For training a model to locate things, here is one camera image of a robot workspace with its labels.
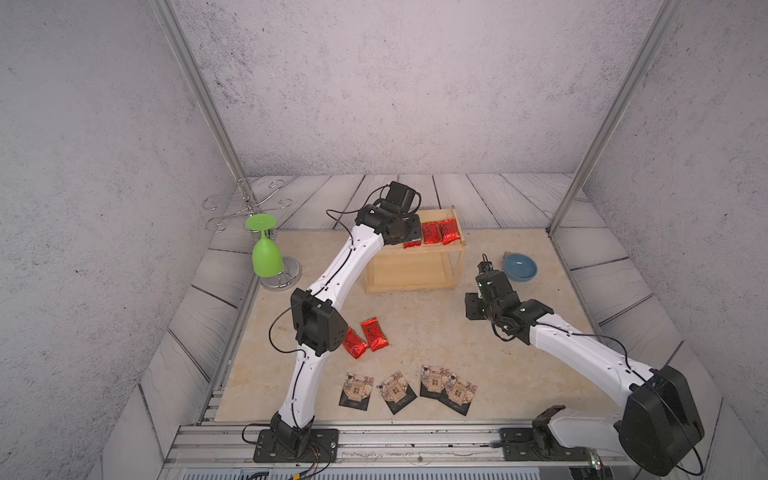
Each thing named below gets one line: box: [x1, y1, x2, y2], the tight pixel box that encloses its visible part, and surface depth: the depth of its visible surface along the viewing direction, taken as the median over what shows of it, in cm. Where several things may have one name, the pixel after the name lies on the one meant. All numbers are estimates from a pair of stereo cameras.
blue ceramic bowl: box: [503, 253, 538, 282], surface depth 109 cm
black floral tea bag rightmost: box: [438, 375, 478, 416], surface depth 82 cm
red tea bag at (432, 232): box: [422, 222, 443, 245], surface depth 91 cm
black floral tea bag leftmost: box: [338, 372, 375, 411], surface depth 84 cm
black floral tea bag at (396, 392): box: [376, 371, 417, 415], surface depth 83 cm
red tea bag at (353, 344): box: [342, 327, 369, 359], surface depth 90 cm
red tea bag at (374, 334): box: [360, 317, 389, 352], surface depth 93 cm
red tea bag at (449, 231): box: [439, 218, 461, 245], surface depth 90 cm
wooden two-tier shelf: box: [365, 206, 466, 295], surface depth 104 cm
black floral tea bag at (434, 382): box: [420, 364, 450, 401], surface depth 84 cm
